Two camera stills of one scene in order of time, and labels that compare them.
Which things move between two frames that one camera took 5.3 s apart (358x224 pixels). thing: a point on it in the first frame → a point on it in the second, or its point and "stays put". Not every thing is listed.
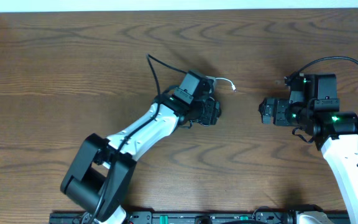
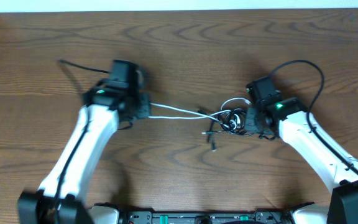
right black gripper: (280, 105) → (249, 124)
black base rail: (199, 218) stays put
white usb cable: (233, 86) → (197, 116)
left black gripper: (213, 111) → (142, 106)
